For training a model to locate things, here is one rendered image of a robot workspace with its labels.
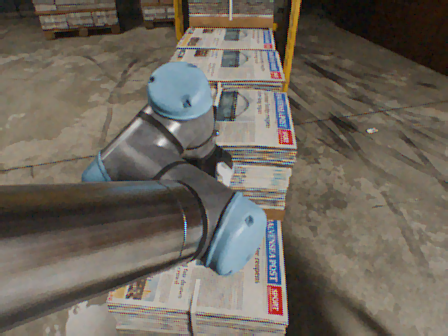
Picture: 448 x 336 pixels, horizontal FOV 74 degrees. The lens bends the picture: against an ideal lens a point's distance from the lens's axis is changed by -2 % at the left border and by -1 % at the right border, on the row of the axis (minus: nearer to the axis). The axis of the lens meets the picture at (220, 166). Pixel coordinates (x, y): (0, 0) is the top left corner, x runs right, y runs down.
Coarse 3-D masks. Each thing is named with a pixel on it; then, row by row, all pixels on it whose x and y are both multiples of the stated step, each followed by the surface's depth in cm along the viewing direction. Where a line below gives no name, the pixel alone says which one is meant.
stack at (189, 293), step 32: (256, 256) 69; (128, 288) 63; (160, 288) 63; (192, 288) 63; (224, 288) 63; (256, 288) 63; (128, 320) 66; (160, 320) 64; (192, 320) 61; (224, 320) 60; (256, 320) 59
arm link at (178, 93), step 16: (176, 64) 35; (192, 64) 36; (160, 80) 35; (176, 80) 35; (192, 80) 34; (160, 96) 34; (176, 96) 34; (192, 96) 34; (208, 96) 36; (160, 112) 35; (176, 112) 34; (192, 112) 35; (208, 112) 38; (176, 128) 36; (192, 128) 37; (208, 128) 41; (192, 144) 42
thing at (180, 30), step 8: (176, 0) 177; (184, 0) 178; (176, 8) 180; (184, 8) 181; (176, 16) 183; (184, 16) 184; (176, 24) 186; (184, 24) 187; (176, 32) 189; (184, 32) 190
